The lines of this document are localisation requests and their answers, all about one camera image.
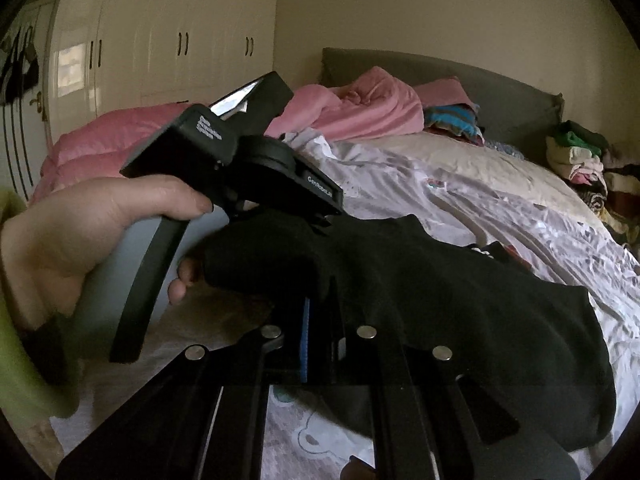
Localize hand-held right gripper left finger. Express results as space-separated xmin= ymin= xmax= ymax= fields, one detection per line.
xmin=55 ymin=299 xmax=315 ymax=480

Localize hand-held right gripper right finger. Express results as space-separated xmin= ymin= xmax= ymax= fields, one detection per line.
xmin=339 ymin=324 xmax=572 ymax=480

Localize black garment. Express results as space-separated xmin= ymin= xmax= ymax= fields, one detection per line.
xmin=202 ymin=212 xmax=617 ymax=454

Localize person's left forearm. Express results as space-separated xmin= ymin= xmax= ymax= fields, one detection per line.
xmin=0 ymin=187 xmax=82 ymax=419

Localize dark hanging clothes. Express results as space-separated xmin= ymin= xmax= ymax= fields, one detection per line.
xmin=0 ymin=25 xmax=41 ymax=107

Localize pile of folded clothes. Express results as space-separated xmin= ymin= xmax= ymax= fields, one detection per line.
xmin=545 ymin=120 xmax=640 ymax=247

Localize person's left hand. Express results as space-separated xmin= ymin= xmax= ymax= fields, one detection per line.
xmin=0 ymin=176 xmax=213 ymax=333

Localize pink duvet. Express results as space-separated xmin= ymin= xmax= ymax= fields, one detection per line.
xmin=30 ymin=102 xmax=202 ymax=206

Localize white wardrobe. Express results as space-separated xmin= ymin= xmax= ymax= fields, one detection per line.
xmin=50 ymin=0 xmax=281 ymax=112

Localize white door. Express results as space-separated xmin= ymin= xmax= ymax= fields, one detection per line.
xmin=0 ymin=0 xmax=57 ymax=202

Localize crumpled pink blanket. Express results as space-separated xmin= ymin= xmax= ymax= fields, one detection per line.
xmin=265 ymin=66 xmax=481 ymax=142

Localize printed white bed sheet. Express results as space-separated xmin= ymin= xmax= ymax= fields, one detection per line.
xmin=50 ymin=127 xmax=640 ymax=480

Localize beige blanket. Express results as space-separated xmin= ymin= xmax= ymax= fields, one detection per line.
xmin=335 ymin=132 xmax=601 ymax=226

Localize blue striped cloth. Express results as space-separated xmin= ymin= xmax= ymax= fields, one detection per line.
xmin=424 ymin=104 xmax=486 ymax=147

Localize grey headboard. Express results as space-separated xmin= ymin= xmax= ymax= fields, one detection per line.
xmin=320 ymin=47 xmax=566 ymax=149

